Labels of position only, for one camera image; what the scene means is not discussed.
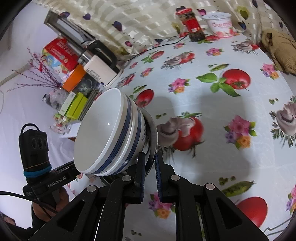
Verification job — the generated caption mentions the person's left hand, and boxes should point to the person's left hand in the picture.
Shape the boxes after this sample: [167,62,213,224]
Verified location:
[32,187,69,229]

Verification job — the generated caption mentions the red lid sauce jar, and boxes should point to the red lid sauce jar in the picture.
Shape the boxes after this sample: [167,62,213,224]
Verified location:
[176,8,205,42]

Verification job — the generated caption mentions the fruit print tablecloth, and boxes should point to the fruit print tablecloth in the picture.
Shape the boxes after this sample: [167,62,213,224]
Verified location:
[112,33,295,240]

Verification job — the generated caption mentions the white electric kettle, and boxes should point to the white electric kettle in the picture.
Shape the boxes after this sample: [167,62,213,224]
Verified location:
[78,40,123,89]

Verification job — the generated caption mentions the red snack bag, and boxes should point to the red snack bag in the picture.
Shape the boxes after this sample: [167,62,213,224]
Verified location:
[42,38,78,75]

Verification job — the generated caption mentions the small white bowl blue stripe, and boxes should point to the small white bowl blue stripe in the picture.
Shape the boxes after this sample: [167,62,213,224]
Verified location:
[74,88,132,174]

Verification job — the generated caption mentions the purple flower branches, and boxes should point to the purple flower branches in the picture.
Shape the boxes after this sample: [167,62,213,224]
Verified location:
[7,47,62,92]

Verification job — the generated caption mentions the pink white yogurt tub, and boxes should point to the pink white yogurt tub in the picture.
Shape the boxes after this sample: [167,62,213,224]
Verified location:
[202,12,234,38]

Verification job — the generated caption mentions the lime green box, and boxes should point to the lime green box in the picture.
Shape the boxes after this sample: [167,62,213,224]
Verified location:
[65,92,88,120]

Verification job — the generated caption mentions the clear glass mug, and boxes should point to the clear glass mug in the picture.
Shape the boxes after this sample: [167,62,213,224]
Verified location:
[50,119,71,135]

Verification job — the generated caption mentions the black binder clip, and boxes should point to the black binder clip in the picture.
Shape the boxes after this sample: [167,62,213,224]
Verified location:
[263,217,292,236]

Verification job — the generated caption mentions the heart pattern curtain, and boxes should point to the heart pattern curtain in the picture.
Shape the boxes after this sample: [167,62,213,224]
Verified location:
[35,1,290,58]

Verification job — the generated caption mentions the crumpled clear plastic bag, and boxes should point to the crumpled clear plastic bag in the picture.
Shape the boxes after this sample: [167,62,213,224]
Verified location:
[42,88,69,110]

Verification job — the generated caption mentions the large white bowl blue stripe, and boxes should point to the large white bowl blue stripe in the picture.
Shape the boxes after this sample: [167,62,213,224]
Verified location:
[97,97,146,176]

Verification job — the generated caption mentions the black kettle power cable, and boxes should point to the black kettle power cable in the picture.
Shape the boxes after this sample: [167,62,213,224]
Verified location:
[116,34,188,62]

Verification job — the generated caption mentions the white green flat box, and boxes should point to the white green flat box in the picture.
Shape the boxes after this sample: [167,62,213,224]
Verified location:
[58,91,76,116]

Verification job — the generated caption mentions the striped chevron tray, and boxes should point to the striped chevron tray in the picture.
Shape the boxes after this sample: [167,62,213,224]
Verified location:
[78,89,100,121]

